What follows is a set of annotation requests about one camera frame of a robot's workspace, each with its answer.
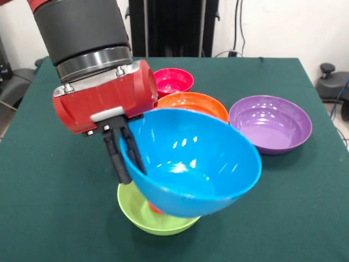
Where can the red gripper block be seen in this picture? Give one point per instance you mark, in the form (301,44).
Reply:
(109,101)

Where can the blue bowl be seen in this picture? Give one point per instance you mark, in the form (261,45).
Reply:
(196,169)

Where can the black chair base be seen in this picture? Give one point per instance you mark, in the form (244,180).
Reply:
(19,79)
(334,84)

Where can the orange bowl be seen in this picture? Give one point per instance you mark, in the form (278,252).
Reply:
(201,103)

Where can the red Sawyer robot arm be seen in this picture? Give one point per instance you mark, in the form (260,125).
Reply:
(81,30)

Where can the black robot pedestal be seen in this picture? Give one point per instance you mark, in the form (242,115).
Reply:
(169,27)

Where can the small pink bowl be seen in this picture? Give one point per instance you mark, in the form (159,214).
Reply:
(177,82)

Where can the red cup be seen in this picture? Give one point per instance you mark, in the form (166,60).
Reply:
(155,208)

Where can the green bowl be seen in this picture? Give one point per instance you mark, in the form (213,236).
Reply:
(136,213)

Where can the dark green table cloth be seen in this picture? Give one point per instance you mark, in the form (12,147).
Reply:
(272,204)

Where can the purple bowl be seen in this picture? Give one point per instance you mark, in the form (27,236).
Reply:
(272,128)

